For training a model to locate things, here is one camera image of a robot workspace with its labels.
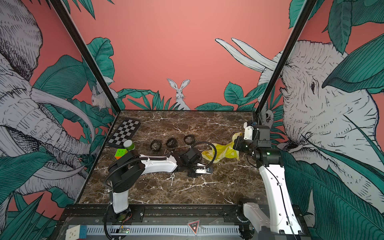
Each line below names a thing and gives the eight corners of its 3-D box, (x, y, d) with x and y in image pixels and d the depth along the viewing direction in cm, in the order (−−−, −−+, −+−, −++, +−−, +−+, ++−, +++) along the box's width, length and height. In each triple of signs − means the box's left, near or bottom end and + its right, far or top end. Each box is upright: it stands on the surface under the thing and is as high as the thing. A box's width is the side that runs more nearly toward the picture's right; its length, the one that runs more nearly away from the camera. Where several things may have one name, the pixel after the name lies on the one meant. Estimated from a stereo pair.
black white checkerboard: (108, 145, 102) (105, 142, 99) (126, 121, 116) (124, 117, 113) (124, 149, 100) (122, 146, 97) (141, 124, 114) (139, 121, 111)
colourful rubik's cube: (117, 160, 95) (114, 156, 91) (120, 152, 98) (117, 148, 94) (127, 160, 95) (123, 156, 91) (129, 153, 98) (126, 148, 94)
